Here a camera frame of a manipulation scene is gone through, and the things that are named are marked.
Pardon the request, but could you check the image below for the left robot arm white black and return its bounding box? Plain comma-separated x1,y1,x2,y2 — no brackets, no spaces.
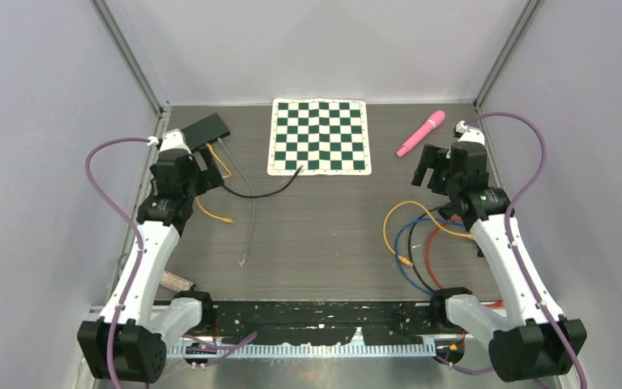
77,142,224,388

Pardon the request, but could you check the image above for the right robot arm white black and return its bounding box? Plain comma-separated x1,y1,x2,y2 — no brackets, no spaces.
411,141,587,383

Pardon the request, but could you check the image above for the pink cylindrical device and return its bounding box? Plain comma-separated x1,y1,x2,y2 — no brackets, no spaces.
395,110,446,158

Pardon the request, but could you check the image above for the green white chessboard mat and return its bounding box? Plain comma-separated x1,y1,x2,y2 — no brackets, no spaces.
266,98,373,176

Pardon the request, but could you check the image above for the glitter filled clear tube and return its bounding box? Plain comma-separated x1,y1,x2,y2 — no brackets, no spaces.
160,271,194,292

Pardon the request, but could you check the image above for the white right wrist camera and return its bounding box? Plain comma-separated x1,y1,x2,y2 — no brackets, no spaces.
454,121,485,146

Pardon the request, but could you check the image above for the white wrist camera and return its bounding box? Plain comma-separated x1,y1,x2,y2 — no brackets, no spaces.
159,129,192,154
454,121,485,146

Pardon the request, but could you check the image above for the yellow cable at flat switch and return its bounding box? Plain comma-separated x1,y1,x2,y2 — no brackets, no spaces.
194,143,235,224

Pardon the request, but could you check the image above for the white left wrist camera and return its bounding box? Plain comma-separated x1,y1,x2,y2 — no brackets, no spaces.
159,129,192,154

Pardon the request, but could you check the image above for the red ethernet cable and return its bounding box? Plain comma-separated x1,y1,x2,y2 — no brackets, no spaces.
424,216,465,291

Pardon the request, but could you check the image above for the blue ethernet cable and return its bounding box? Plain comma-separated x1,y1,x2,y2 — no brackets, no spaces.
394,216,467,297

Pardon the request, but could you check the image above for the flat black network switch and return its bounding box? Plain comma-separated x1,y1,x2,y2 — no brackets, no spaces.
181,113,231,152

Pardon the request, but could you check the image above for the black ethernet cable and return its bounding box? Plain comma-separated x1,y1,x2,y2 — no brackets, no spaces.
407,206,452,293

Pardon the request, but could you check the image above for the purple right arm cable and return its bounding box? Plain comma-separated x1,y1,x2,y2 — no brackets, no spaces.
463,111,589,389

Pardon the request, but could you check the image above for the black cable at flat switch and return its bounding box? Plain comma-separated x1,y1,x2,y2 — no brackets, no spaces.
221,165,305,200

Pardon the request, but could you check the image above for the yellow ethernet cable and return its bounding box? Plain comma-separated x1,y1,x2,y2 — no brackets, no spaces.
381,200,474,269

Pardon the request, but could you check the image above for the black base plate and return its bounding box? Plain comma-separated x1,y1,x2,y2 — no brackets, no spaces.
186,301,464,346

